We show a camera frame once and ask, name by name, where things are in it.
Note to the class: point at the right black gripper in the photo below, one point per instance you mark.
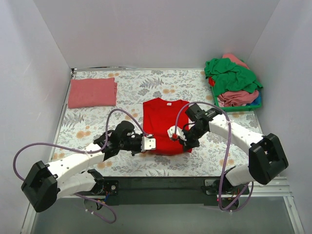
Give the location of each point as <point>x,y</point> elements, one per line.
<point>187,137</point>

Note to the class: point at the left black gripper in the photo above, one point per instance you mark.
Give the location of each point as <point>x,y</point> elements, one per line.
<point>137,144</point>

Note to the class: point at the red t shirt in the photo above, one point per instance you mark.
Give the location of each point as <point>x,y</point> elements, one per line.
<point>159,116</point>

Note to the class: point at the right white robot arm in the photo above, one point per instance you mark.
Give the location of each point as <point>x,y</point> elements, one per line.
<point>266,157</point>

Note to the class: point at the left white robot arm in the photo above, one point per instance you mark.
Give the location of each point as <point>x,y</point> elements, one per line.
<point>45,183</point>

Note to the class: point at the folded pink t shirt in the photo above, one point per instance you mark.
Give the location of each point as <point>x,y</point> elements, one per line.
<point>92,92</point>

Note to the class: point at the pink crumpled t shirt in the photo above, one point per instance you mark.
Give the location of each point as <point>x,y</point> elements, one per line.
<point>239,98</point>

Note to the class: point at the red garment in basket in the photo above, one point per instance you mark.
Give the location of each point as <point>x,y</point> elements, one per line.
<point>211,81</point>

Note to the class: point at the green plastic basket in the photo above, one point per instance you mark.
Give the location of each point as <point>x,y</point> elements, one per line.
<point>233,109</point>

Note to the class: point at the green crumpled t shirt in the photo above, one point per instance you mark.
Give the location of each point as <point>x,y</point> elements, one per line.
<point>228,76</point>

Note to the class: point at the blue crumpled garment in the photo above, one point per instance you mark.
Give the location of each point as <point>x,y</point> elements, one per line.
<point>257,101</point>

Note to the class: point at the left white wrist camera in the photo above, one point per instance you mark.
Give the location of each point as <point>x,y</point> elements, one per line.
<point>148,144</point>

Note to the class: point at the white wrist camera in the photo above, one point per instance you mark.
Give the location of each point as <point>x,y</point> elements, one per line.
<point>176,133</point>
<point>148,144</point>

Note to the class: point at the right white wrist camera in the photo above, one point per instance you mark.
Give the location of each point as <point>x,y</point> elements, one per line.
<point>176,133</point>

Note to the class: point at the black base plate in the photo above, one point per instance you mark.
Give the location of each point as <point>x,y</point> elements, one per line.
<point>159,190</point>

